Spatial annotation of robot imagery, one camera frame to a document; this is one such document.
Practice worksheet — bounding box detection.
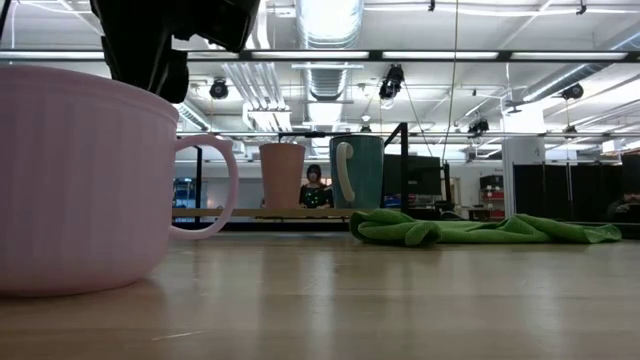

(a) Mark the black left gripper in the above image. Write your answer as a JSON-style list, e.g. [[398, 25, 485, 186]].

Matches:
[[89, 0, 261, 105]]

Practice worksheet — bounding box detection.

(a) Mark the pink ribbed mug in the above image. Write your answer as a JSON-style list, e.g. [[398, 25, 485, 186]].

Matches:
[[0, 64, 240, 297]]

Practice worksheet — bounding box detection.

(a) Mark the salmon plastic cup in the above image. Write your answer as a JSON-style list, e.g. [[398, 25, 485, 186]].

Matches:
[[258, 142, 307, 210]]

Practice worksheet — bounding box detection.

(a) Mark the teal mug white handle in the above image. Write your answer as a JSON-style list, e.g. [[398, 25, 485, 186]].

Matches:
[[329, 134, 386, 210]]

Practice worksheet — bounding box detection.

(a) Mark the person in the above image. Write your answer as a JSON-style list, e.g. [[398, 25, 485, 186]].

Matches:
[[298, 163, 335, 210]]

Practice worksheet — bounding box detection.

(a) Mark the black monitor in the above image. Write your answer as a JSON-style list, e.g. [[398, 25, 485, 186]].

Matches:
[[383, 153, 443, 197]]

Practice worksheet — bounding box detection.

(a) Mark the green microfibre cloth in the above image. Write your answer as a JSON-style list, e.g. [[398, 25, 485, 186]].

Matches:
[[348, 208, 623, 248]]

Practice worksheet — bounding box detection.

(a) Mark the red storage rack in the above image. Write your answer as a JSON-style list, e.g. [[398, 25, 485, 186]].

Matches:
[[479, 174, 505, 221]]

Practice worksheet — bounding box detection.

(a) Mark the wooden shelf black frame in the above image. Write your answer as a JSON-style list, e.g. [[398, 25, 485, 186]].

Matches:
[[172, 122, 409, 232]]

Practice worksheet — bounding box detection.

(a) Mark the silver ventilation duct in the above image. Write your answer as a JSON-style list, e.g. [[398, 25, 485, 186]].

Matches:
[[294, 0, 365, 102]]

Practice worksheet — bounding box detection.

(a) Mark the black metal rig frame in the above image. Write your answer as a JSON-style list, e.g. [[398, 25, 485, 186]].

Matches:
[[0, 48, 640, 236]]

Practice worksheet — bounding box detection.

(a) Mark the black partition wall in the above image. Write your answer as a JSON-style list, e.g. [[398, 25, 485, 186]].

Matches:
[[513, 154, 640, 224]]

